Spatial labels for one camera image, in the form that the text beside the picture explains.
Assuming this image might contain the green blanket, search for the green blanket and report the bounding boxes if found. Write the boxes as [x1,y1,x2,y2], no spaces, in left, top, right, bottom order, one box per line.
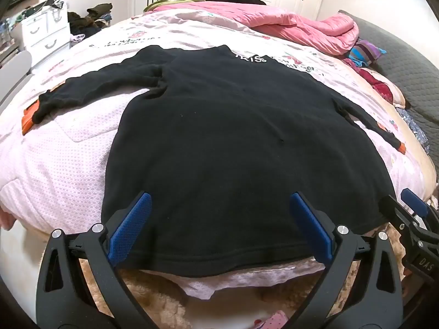
[144,0,206,12]

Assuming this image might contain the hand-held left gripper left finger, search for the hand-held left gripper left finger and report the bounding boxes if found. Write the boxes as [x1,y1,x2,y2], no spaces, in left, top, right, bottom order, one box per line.
[36,192,153,329]

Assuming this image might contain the red cloth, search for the red cloth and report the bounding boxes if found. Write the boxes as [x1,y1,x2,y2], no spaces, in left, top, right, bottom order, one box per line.
[343,58,395,103]

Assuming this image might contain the pink strawberry printed bed cover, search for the pink strawberry printed bed cover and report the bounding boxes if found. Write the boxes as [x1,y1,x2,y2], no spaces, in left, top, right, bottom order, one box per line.
[0,7,433,302]

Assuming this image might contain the colourful striped cloth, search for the colourful striped cloth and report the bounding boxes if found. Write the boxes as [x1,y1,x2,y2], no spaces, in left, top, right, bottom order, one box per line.
[346,38,386,67]

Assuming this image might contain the brown fluffy blanket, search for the brown fluffy blanket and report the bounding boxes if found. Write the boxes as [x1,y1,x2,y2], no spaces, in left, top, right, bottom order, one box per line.
[41,223,412,329]

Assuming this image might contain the blue floral cloth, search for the blue floral cloth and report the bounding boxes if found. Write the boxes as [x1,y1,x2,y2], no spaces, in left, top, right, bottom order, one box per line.
[394,106,431,151]

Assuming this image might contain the white drawer cabinet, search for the white drawer cabinet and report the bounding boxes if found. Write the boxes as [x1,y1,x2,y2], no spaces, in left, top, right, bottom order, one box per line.
[21,5,71,57]

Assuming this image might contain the black sweater with orange cuffs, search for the black sweater with orange cuffs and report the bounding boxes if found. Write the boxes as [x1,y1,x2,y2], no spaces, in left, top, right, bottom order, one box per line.
[21,44,407,278]

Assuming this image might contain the pink quilt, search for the pink quilt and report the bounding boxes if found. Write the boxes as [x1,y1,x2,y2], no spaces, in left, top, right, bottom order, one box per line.
[187,1,359,57]

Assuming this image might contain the grey quilted headboard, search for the grey quilted headboard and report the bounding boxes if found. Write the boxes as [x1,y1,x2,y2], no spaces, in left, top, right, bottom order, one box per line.
[338,10,439,151]

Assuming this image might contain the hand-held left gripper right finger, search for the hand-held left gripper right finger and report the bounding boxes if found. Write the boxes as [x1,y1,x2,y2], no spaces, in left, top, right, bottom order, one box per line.
[289,192,403,329]

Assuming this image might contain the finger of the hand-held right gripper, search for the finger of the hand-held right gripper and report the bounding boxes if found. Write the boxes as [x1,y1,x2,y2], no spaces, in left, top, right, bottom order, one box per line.
[378,195,417,234]
[401,188,431,220]

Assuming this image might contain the peach bed sheet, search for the peach bed sheet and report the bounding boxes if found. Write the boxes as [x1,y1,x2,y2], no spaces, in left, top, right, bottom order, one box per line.
[357,69,439,192]

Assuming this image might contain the pink dotted cloth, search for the pink dotted cloth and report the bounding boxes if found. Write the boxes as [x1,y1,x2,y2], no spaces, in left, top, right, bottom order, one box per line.
[252,310,292,329]

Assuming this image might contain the pile of dark clothes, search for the pile of dark clothes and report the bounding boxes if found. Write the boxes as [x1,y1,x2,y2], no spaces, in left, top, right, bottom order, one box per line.
[67,3,114,38]

